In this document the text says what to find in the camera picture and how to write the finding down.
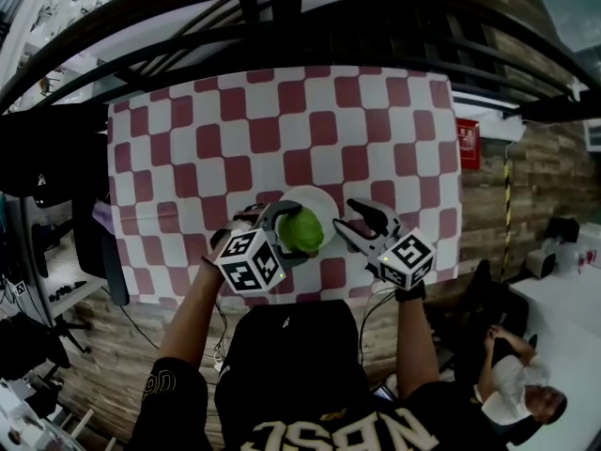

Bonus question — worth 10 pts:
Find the green lettuce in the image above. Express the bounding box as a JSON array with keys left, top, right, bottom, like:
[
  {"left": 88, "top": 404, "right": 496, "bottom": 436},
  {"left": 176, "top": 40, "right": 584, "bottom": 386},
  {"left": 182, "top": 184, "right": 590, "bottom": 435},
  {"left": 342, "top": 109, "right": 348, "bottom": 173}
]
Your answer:
[{"left": 278, "top": 207, "right": 326, "bottom": 257}]

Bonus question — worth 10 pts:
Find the small white appliance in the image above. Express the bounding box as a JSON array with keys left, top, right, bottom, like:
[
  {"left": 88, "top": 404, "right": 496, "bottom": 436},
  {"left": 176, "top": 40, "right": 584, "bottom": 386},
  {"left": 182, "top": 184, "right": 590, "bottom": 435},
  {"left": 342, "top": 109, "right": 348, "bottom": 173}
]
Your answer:
[{"left": 525, "top": 246, "right": 558, "bottom": 280}]

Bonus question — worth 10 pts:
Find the person's left hand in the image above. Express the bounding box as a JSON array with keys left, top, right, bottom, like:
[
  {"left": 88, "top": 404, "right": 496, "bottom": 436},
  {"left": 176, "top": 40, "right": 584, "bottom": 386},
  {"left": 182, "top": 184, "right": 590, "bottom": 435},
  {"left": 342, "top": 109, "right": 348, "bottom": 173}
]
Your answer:
[{"left": 232, "top": 204, "right": 267, "bottom": 231}]

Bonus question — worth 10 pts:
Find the person's left forearm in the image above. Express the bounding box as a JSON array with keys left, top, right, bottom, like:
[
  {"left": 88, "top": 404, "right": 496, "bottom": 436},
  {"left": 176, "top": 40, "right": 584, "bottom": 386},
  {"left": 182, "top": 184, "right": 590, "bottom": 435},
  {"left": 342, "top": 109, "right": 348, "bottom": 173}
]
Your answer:
[{"left": 158, "top": 255, "right": 227, "bottom": 370}]

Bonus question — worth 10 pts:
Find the black office chair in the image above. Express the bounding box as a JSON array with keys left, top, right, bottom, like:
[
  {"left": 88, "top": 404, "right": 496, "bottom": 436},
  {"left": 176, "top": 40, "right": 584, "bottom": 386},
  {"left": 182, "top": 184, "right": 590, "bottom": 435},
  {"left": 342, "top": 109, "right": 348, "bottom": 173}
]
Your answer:
[{"left": 0, "top": 110, "right": 131, "bottom": 307}]

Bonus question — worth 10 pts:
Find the red wall sign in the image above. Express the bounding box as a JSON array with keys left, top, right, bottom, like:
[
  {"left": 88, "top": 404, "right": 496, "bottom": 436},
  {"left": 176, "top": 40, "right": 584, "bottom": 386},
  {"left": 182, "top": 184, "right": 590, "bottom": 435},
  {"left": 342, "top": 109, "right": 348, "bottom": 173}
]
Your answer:
[{"left": 455, "top": 117, "right": 482, "bottom": 172}]

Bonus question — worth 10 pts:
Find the black jacket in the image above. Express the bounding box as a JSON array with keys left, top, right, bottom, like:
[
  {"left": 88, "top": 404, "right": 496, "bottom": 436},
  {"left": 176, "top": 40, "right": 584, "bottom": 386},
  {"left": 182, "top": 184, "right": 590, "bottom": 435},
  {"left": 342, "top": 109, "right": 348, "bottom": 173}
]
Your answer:
[{"left": 0, "top": 113, "right": 110, "bottom": 199}]

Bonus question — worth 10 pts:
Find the white plate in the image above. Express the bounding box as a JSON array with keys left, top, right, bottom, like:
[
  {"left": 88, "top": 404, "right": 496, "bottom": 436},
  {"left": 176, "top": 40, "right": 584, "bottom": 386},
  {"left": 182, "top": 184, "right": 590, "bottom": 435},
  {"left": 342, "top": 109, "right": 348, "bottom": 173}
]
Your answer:
[{"left": 277, "top": 185, "right": 340, "bottom": 258}]

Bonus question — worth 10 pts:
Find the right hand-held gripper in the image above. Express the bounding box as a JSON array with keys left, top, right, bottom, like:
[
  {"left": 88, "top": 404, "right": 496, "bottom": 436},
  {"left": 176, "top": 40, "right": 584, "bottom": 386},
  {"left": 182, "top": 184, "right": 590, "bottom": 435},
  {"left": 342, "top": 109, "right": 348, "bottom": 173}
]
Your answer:
[{"left": 331, "top": 197, "right": 438, "bottom": 292}]

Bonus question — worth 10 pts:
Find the black cable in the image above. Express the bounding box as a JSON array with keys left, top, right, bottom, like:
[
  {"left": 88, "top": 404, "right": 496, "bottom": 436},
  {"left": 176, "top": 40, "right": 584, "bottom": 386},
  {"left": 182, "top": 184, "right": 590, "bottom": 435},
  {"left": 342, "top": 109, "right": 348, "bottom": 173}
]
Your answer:
[
  {"left": 100, "top": 285, "right": 162, "bottom": 352},
  {"left": 357, "top": 288, "right": 399, "bottom": 366}
]

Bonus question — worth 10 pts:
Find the person's right forearm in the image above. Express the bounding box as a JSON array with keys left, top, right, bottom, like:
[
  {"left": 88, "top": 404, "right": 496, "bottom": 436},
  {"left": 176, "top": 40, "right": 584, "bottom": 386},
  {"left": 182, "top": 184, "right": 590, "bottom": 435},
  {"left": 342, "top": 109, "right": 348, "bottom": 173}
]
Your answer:
[{"left": 396, "top": 296, "right": 441, "bottom": 399}]

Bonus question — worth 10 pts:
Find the yellow black striped pole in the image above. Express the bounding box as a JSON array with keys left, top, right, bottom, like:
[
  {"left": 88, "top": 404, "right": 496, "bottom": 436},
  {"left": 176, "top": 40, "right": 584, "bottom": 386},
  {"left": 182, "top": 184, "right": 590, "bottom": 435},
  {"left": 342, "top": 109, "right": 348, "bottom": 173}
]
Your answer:
[{"left": 500, "top": 160, "right": 514, "bottom": 282}]

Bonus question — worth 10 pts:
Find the person's black printed shirt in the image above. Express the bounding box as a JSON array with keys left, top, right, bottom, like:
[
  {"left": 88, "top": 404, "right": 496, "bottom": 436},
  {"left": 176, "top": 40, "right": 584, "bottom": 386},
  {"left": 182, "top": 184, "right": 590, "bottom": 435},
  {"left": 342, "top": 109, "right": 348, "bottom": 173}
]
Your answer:
[{"left": 134, "top": 298, "right": 511, "bottom": 451}]

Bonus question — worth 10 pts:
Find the purple cloth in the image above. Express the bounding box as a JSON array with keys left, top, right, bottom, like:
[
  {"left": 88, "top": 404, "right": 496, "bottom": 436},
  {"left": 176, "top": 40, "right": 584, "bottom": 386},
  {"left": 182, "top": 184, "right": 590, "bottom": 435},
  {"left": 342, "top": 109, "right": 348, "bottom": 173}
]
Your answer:
[{"left": 91, "top": 198, "right": 115, "bottom": 235}]

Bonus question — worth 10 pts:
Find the red white checkered tablecloth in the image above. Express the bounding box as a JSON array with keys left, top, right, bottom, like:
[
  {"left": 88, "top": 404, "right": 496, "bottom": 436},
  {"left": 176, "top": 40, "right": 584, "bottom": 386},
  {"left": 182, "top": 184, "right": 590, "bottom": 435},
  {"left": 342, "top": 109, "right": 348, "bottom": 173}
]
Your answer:
[{"left": 106, "top": 65, "right": 464, "bottom": 307}]

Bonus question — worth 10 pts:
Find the black wristband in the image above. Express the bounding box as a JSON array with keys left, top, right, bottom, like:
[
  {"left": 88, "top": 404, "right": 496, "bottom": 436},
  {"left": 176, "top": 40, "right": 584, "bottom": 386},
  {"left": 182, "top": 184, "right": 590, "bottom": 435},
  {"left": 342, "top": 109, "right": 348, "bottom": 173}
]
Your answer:
[{"left": 394, "top": 281, "right": 427, "bottom": 303}]

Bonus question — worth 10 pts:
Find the black swivel chair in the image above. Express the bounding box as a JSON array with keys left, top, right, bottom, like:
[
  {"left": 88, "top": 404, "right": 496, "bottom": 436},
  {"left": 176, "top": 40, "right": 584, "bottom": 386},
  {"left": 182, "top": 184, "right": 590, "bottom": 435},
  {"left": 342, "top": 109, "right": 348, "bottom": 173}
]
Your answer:
[{"left": 462, "top": 258, "right": 532, "bottom": 350}]

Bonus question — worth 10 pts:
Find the white desk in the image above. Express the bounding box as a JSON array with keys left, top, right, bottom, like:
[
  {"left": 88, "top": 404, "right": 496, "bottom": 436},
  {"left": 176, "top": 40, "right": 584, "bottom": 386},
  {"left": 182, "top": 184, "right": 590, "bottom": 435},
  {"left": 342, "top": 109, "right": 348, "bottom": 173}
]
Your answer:
[{"left": 509, "top": 230, "right": 601, "bottom": 422}]

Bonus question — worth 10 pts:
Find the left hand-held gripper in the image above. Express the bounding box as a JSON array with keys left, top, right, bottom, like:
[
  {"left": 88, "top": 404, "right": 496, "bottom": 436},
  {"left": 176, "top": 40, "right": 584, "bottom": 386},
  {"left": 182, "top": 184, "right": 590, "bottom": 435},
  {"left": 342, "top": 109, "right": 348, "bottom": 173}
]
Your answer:
[{"left": 209, "top": 200, "right": 322, "bottom": 296}]

